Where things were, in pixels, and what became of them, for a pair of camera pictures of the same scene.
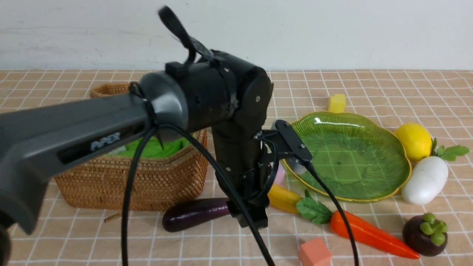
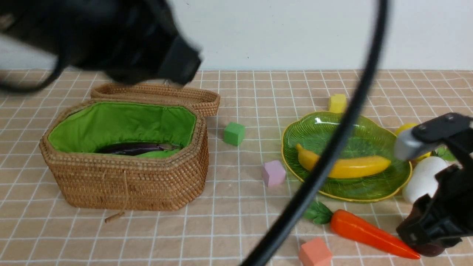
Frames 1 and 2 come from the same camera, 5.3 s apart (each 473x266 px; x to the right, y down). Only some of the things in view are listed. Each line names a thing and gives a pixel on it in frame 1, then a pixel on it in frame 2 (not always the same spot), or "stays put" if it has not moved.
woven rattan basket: [167, 176] stays put
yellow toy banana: [283, 198] to [344, 167]
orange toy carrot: [358, 229] stays put
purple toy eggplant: [180, 215] to [134, 149]
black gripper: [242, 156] to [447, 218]
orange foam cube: [314, 253] stays put
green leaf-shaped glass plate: [361, 160] stays put
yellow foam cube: [337, 103] stays put
